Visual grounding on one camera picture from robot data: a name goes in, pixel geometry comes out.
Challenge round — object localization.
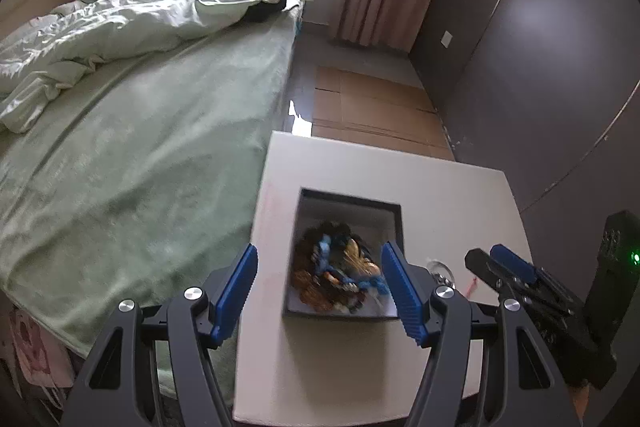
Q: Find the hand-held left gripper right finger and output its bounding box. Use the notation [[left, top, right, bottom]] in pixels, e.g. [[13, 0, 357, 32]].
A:
[[380, 240, 584, 427]]

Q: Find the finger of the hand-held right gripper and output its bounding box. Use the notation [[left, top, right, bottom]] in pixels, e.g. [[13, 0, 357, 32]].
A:
[[464, 249, 517, 296], [490, 244, 540, 284]]

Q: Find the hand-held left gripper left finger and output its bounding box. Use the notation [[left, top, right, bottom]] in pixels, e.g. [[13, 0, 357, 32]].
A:
[[60, 243, 260, 427]]

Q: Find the clear white bangle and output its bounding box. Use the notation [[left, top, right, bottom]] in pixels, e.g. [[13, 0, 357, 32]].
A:
[[426, 259, 459, 291]]

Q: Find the dark bead bracelet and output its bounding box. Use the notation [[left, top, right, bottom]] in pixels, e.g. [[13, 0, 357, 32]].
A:
[[320, 271, 382, 314]]

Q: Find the pile of bead bracelets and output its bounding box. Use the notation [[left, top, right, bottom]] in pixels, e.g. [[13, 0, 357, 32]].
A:
[[291, 222, 383, 314]]

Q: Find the black jewelry box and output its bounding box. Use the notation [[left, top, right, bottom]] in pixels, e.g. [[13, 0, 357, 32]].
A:
[[282, 188, 404, 321]]

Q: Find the white low table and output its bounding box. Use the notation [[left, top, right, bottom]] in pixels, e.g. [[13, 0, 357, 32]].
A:
[[232, 131, 537, 426]]

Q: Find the bed with green sheet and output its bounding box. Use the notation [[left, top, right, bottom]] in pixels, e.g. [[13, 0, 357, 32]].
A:
[[0, 2, 306, 408]]

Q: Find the flat cardboard sheet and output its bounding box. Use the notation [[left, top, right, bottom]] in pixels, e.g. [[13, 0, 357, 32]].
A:
[[310, 65, 457, 160]]

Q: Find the pink printed cloth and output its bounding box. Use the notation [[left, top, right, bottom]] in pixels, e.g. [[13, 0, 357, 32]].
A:
[[7, 306, 77, 390]]

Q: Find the pale green duvet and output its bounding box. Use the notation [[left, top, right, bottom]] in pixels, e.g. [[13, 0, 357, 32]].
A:
[[0, 0, 314, 134]]

